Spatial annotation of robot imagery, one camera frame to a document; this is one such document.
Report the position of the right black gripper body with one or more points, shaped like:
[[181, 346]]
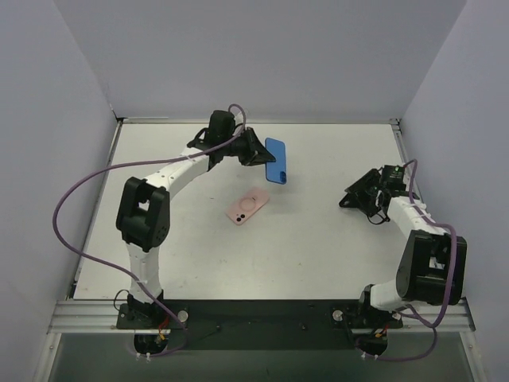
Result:
[[366, 191]]

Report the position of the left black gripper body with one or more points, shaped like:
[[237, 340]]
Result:
[[250, 147]]

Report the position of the blue phone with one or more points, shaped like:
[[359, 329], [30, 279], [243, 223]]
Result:
[[276, 172]]

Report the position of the pink cased phone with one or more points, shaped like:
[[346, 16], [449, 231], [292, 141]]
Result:
[[247, 205]]

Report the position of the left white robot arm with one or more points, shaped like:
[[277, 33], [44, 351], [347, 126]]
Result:
[[143, 218]]

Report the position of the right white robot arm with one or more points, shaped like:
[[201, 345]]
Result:
[[430, 274]]

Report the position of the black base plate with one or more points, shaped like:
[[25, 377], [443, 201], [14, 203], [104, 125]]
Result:
[[257, 336]]

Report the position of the aluminium front rail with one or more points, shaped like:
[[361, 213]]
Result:
[[95, 316]]

